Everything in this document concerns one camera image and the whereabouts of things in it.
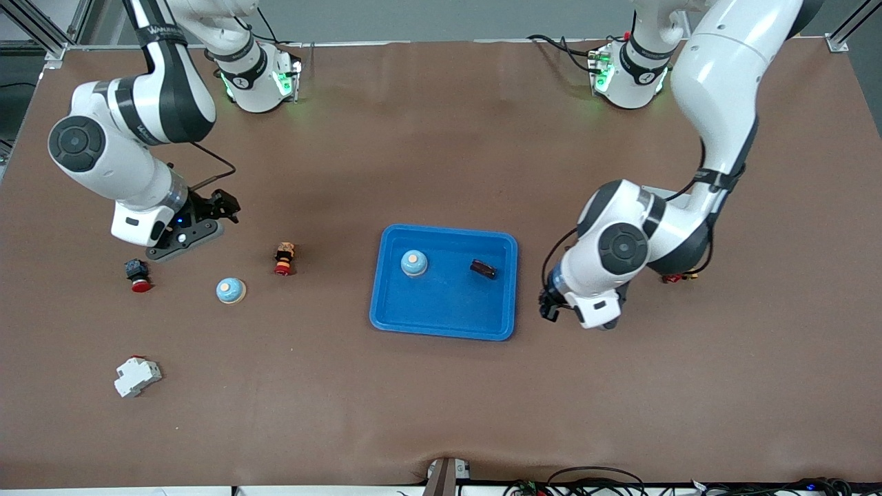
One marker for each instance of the brown table cover sheet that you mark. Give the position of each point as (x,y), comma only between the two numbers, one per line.
(441,413)

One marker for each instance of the brown electrolytic capacitor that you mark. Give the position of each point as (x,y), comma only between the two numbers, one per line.
(483,269)

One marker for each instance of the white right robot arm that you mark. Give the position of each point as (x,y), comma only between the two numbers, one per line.
(103,165)

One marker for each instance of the grey metal clamp bracket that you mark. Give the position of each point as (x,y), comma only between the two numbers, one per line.
(446,479)

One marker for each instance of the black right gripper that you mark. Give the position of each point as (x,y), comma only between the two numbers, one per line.
(204,207)

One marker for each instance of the red emergency stop button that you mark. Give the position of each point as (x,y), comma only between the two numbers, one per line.
(138,274)

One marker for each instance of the blue plastic tray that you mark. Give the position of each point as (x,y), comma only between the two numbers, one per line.
(444,303)

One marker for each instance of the orange red selector switch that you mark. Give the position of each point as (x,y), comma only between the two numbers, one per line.
(284,258)

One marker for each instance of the blue call bell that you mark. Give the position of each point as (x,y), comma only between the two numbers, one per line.
(231,291)
(413,263)

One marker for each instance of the white circuit breaker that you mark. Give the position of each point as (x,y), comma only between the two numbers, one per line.
(136,377)

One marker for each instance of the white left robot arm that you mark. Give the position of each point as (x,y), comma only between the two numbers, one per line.
(723,76)

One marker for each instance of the aluminium frame profile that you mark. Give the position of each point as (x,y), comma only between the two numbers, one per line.
(837,43)
(56,54)

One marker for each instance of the brass valve red handwheel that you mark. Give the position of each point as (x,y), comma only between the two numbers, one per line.
(689,277)

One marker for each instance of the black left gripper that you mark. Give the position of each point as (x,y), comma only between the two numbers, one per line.
(549,304)

